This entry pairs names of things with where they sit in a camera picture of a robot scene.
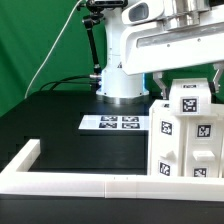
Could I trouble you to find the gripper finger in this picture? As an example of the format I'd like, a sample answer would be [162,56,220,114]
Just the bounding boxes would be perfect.
[213,61,224,93]
[153,72,168,99]

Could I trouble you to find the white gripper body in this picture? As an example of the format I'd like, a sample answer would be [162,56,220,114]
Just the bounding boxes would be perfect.
[121,13,224,75]

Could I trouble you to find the white cabinet body box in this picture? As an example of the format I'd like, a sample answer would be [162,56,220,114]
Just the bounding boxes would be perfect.
[147,100,224,178]

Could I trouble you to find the small white tagged block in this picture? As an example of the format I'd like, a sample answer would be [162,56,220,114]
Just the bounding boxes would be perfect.
[169,78,211,116]

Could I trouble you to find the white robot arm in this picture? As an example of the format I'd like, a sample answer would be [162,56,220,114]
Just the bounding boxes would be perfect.
[97,0,224,104]

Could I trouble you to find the white flat panel four tags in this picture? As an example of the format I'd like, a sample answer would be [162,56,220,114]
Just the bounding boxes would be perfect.
[79,115,149,131]

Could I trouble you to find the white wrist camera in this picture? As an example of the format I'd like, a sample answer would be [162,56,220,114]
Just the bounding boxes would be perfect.
[122,0,164,25]

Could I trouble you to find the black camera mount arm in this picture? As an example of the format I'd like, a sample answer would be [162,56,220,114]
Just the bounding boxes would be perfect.
[77,0,128,90]

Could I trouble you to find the black cable bundle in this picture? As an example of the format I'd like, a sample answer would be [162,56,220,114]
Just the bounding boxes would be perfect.
[39,75,101,92]

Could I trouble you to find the white cable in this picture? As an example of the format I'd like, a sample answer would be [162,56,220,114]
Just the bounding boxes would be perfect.
[23,0,84,100]

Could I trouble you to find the white U-shaped workspace frame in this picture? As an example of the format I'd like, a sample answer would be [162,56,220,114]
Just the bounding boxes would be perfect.
[0,139,224,202]

